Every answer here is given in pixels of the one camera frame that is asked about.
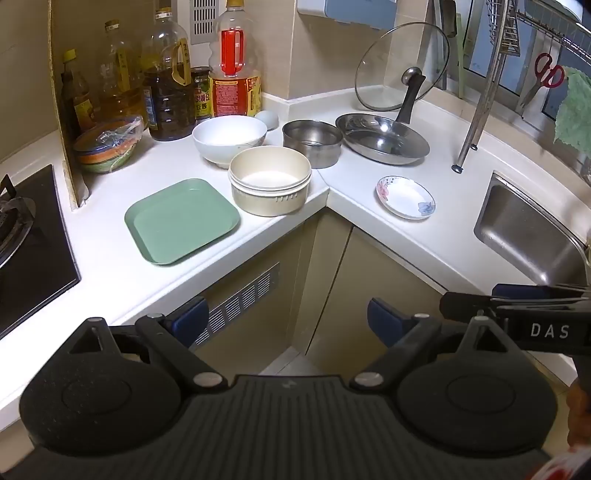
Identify cabinet vent grille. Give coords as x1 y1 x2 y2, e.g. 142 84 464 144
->
191 262 281 347

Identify small floral plate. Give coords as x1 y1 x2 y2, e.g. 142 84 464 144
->
375 175 437 220

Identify green dish cloth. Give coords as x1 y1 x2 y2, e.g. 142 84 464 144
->
554 67 591 158

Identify white ceramic bowl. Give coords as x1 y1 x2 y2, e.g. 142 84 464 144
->
192 115 269 169

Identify person's right hand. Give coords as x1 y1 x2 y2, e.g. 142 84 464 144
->
567 379 591 450

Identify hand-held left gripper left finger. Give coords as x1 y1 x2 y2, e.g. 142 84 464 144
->
69 296 228 393

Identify beige cabinet door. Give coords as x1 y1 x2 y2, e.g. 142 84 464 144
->
307 226 578 384
196 208 324 370

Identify steel dish rack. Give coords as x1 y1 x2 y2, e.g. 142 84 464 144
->
452 0 591 174

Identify green sauce jar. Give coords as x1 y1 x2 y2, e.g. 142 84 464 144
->
191 67 214 121

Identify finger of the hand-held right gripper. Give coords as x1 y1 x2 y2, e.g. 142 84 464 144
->
440 292 591 319
492 284 591 300

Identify red-handled scissors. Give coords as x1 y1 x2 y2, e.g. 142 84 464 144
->
517 52 566 112

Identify stainless steel sink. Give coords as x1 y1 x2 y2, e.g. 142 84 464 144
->
473 171 591 289

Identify white blue wall box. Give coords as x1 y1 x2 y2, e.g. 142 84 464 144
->
297 0 400 31

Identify grey wall vent grille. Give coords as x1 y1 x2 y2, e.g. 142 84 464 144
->
189 0 227 45

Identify pale yellow oil bottle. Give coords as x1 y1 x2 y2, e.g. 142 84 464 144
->
99 19 148 127

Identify large dark oil bottle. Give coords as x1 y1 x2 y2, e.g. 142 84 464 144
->
141 7 197 141

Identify plastic-wrapped colourful bowl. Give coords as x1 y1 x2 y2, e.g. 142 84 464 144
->
73 115 144 175

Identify brown cardboard board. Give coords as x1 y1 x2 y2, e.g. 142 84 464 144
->
48 0 90 210

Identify beige ribbed bowl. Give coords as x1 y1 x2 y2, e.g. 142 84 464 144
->
228 145 313 217

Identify small yellow-capped sauce bottle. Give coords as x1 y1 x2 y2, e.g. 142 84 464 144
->
60 48 95 134

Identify green square plate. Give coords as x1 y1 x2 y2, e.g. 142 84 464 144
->
124 178 241 266

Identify glass pot lid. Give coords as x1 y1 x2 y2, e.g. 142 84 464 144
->
355 21 451 124

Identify stainless steel bowl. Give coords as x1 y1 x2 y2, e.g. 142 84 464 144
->
282 119 343 169

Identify red-handled clear bottle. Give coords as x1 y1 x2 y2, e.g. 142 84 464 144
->
208 0 262 118

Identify red white printed clothing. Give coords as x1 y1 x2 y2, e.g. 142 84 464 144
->
531 450 591 480

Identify black gas stove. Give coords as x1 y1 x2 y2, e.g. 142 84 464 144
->
0 164 81 340

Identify green cutting board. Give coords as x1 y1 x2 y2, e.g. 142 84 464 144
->
455 11 467 100

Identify glass window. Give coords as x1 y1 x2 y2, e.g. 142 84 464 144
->
464 0 591 121

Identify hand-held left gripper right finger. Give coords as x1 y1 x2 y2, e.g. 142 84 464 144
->
349 298 511 393

